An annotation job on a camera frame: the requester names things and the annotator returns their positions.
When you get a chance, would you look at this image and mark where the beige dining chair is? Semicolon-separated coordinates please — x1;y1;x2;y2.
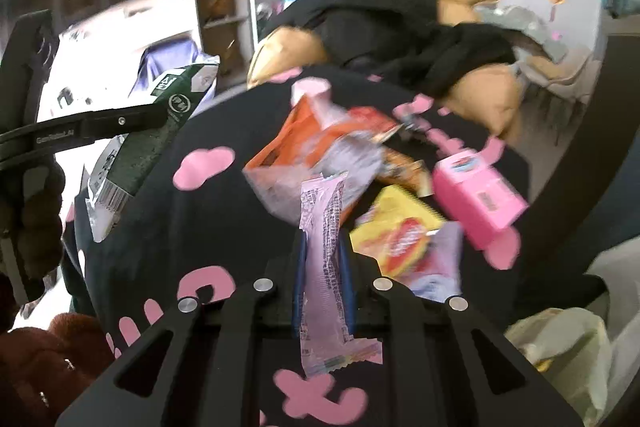
521;46;602;135

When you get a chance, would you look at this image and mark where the black jacket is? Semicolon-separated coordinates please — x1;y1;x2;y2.
266;0;516;98

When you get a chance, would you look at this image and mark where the brown beige noodle wrapper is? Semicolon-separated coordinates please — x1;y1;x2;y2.
376;147;433;198

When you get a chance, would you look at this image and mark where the green white milk carton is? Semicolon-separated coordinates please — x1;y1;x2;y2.
86;56;220;243

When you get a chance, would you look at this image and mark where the orange sofa chair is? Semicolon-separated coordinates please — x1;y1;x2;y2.
247;0;521;140

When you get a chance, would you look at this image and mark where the yellow trash bag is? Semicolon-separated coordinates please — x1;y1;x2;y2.
506;308;612;426

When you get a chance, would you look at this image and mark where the yellow snack wrapper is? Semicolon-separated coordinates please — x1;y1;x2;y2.
350;185;446;279

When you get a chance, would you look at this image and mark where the pink toy box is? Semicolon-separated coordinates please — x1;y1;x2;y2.
433;148;528;251

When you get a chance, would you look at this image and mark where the white cloth covered seat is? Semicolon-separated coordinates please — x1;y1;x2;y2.
587;237;639;414

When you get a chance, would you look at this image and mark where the pink cartoon snack packet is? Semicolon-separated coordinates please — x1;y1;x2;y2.
399;221;463;303

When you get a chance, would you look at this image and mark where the orange plastic tissue bag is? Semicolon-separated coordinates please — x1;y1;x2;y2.
243;95;385;225

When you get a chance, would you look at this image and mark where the person left hand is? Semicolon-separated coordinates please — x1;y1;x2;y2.
1;158;65;281

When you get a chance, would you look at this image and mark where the black Hello Kitty tablecloth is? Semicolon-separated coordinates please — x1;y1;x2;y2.
62;66;532;427

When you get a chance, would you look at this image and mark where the pink bar wrapper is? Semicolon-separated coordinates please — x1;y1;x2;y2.
299;173;382;378

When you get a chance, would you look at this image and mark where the purple covered object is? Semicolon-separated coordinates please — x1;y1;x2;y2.
129;37;200;96

